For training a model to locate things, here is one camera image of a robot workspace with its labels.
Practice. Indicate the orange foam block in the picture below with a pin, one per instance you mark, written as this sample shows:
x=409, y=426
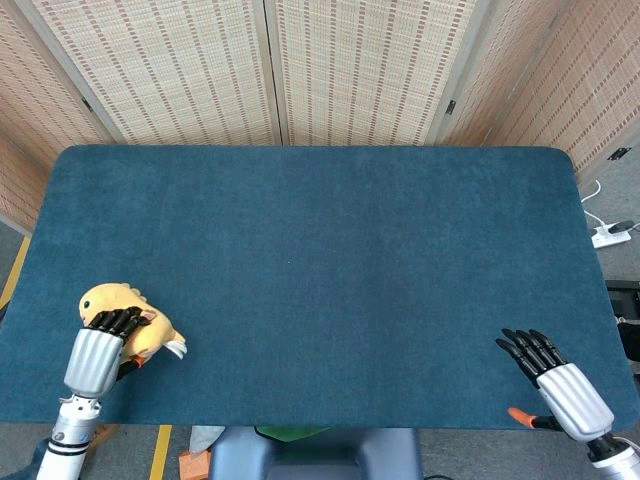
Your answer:
x=192, y=466

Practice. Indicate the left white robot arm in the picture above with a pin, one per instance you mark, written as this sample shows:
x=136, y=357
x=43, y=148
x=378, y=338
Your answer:
x=70, y=440

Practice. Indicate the yellow plush toy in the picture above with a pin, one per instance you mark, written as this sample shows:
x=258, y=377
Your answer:
x=107, y=297

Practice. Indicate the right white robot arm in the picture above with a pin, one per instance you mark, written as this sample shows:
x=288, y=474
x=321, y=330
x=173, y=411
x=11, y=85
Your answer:
x=617, y=457

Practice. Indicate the green cloth piece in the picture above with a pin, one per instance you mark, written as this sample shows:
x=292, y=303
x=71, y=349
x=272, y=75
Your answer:
x=290, y=433

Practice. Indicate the woven bamboo screen panel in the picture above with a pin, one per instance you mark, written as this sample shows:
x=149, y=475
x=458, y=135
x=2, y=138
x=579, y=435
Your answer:
x=585, y=85
x=365, y=70
x=170, y=70
x=492, y=75
x=35, y=100

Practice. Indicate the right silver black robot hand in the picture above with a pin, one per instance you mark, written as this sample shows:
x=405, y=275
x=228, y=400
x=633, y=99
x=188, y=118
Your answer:
x=575, y=400

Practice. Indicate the black metal stand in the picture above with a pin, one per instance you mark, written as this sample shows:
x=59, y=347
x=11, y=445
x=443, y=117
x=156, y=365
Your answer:
x=625, y=300

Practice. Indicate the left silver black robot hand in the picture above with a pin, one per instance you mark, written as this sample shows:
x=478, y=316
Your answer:
x=95, y=357

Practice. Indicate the white power strip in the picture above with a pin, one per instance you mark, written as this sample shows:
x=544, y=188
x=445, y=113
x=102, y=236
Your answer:
x=611, y=236

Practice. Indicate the blue velvet table cover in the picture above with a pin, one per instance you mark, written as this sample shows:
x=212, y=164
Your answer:
x=320, y=280

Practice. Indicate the yellow floor tape line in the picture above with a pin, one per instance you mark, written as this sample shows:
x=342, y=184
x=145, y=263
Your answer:
x=15, y=270

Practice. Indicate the blue grey robot torso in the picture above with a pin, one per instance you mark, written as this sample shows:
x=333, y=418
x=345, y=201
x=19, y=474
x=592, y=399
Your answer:
x=315, y=455

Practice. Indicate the grey cloth piece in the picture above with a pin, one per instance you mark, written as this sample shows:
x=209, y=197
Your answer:
x=202, y=437

